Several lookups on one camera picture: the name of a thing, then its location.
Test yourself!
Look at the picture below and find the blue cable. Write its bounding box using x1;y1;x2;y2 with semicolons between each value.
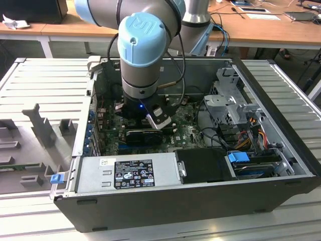
214;24;230;55

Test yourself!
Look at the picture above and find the white framed tablet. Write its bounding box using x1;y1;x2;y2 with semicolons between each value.
238;7;271;14

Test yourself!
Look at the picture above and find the crumpled white paper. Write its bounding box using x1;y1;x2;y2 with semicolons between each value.
2;14;31;31

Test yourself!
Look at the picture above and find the grey case latch handle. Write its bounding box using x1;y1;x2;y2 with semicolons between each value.
87;55;101;75

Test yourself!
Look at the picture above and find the large black box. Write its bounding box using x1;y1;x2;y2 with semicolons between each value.
0;0;68;25

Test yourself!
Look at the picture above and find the black graphics card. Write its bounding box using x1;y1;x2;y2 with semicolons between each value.
124;129;163;146

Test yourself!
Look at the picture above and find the grey parts rack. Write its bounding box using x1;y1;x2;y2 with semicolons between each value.
0;102;79;195

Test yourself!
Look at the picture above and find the black cable bundle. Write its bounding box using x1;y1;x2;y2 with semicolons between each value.
197;100;241;149

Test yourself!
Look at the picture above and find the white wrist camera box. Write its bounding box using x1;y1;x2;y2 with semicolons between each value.
140;98;177;130

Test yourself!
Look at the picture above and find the black plastic air shroud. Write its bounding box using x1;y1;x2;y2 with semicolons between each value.
174;148;238;184

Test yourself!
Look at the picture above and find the grey notebook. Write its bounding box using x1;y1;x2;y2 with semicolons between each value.
284;12;318;23

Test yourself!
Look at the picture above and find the black open PC case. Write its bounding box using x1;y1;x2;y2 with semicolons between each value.
50;55;321;233

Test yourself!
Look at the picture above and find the silver metal drive cage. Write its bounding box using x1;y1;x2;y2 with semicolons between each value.
203;67;268;131

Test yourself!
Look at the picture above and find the red yellow wire bundle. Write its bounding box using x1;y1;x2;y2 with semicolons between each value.
235;127;267;151

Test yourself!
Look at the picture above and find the black RAM slots bank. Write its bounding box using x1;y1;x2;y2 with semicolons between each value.
122;117;177;133

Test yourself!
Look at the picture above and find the white paper sheet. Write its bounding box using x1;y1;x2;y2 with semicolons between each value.
246;14;281;21

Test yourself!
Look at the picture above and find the blue case latch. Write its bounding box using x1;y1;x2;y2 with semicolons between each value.
50;174;63;186

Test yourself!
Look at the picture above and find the blue slot retainer strip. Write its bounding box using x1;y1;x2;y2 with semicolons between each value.
84;110;96;154

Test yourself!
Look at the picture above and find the hard disk in blue carrier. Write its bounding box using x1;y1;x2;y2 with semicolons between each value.
227;151;276;179

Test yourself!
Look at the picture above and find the small silver shroud bracket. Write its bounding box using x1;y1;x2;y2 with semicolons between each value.
177;160;188;178

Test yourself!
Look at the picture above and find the small white device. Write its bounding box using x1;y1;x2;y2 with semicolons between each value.
207;42;218;57

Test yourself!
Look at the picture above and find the green motherboard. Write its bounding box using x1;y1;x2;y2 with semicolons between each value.
96;94;209;156

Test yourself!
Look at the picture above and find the wooden desk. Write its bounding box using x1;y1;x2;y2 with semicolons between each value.
0;5;76;60
41;0;321;51

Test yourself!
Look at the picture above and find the green RAM stick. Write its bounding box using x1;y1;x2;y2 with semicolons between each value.
0;163;41;171

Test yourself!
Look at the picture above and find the silver power supply unit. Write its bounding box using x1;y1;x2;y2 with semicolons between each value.
75;152;182;194

